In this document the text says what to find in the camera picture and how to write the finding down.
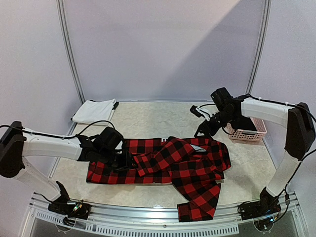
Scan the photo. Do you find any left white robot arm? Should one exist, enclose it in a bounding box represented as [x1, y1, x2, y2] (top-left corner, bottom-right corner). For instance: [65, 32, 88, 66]
[0, 121, 137, 214]

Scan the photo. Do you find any aluminium frame post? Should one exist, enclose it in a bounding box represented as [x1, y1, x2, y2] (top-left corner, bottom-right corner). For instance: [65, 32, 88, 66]
[56, 0, 87, 104]
[245, 0, 272, 94]

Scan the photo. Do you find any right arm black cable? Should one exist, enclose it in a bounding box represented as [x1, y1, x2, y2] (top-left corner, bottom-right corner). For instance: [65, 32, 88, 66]
[199, 93, 316, 161]

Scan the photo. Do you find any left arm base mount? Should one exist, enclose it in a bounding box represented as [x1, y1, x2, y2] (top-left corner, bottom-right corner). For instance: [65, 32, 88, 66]
[48, 181, 91, 220]

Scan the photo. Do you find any black garment in basket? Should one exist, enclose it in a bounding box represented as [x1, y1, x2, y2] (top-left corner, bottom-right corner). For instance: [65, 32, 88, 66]
[230, 117, 257, 131]

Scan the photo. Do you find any right aluminium frame post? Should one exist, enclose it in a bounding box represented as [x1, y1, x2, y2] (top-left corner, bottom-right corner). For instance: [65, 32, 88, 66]
[245, 0, 272, 94]

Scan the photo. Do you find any aluminium front rail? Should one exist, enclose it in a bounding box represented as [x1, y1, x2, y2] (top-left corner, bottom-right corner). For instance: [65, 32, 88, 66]
[20, 192, 311, 237]

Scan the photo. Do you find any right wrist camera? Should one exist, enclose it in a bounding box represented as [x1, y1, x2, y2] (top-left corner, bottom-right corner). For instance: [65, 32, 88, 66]
[190, 105, 211, 121]

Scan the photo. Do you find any white green raglan t-shirt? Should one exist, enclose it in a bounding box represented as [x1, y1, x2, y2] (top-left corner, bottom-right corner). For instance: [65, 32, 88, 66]
[71, 99, 119, 125]

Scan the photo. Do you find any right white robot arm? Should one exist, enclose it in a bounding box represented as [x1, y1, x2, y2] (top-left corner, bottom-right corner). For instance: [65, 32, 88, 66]
[197, 88, 316, 215]

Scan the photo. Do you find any pink plastic laundry basket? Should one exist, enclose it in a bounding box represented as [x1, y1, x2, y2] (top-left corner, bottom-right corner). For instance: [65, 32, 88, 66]
[226, 118, 267, 142]

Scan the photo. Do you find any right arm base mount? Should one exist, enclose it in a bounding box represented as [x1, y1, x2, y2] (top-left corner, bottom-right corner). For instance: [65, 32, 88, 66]
[237, 188, 283, 220]

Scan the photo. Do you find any red black plaid garment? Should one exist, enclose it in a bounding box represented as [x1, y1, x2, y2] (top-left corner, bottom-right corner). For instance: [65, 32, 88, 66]
[86, 137, 231, 222]

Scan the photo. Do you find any left aluminium frame post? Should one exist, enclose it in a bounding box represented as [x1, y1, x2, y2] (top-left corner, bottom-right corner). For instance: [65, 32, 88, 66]
[56, 0, 87, 104]

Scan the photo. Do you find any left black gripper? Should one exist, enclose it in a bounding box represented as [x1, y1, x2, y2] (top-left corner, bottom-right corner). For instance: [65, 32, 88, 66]
[99, 148, 139, 174]

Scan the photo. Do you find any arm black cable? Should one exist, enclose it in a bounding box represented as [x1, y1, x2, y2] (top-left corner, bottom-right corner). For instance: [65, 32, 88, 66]
[0, 120, 117, 140]
[199, 93, 316, 161]

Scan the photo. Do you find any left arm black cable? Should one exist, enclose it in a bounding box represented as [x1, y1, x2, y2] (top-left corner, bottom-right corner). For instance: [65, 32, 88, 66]
[0, 120, 117, 140]

